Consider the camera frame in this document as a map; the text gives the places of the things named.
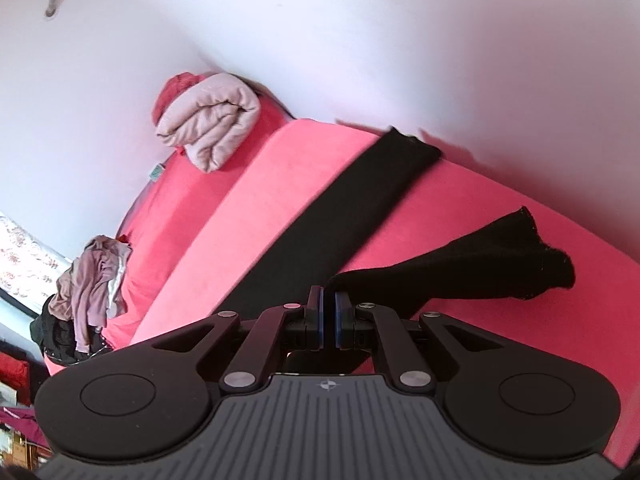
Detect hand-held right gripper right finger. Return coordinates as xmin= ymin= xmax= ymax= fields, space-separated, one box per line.
xmin=334 ymin=289 xmax=507 ymax=395

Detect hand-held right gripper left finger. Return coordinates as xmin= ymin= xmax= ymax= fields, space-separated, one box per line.
xmin=150 ymin=285 xmax=326 ymax=395

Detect black pants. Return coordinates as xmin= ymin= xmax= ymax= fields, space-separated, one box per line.
xmin=218 ymin=127 xmax=576 ymax=333

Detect small bed with pink cover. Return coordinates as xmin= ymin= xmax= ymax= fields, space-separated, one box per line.
xmin=44 ymin=94 xmax=301 ymax=377

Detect white garment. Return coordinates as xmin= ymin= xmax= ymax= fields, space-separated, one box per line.
xmin=106 ymin=240 xmax=133 ymax=318

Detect folded pale pink blanket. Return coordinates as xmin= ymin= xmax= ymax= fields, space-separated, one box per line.
xmin=155 ymin=73 xmax=262 ymax=173

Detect mauve garment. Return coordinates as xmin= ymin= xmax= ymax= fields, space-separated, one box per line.
xmin=48 ymin=234 xmax=132 ymax=356

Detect black studded garment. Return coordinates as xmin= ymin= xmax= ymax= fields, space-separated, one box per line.
xmin=30 ymin=300 xmax=108 ymax=366

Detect folded red blanket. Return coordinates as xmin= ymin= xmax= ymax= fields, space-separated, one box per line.
xmin=151 ymin=72 xmax=211 ymax=128

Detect floral patterned curtain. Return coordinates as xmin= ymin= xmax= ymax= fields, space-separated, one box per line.
xmin=0 ymin=212 xmax=73 ymax=306

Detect red bag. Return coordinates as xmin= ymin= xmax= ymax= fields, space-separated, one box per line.
xmin=0 ymin=352 xmax=30 ymax=392

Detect magenta cloth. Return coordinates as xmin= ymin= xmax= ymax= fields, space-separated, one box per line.
xmin=0 ymin=405 xmax=42 ymax=447

